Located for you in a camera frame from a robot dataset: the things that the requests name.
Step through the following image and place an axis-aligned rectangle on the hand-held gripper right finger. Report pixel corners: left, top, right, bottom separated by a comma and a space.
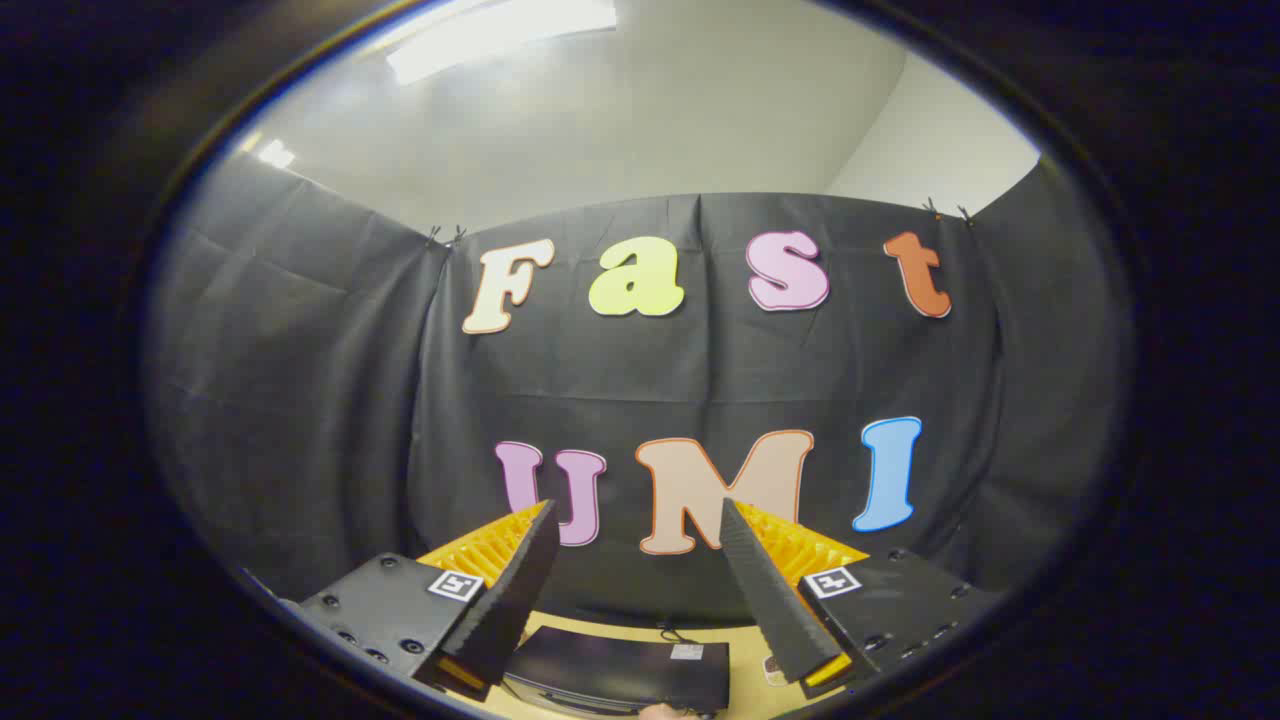
718, 498, 1001, 699

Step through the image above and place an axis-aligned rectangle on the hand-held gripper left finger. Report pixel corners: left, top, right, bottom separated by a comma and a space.
298, 500, 561, 701

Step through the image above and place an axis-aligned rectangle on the black toaster oven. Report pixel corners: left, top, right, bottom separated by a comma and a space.
503, 625, 732, 717

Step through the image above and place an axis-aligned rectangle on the black backdrop cloth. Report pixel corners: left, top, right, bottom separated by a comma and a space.
145, 150, 1136, 629

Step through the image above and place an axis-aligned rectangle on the long ceiling light panel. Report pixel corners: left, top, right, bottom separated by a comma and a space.
385, 0, 619, 86

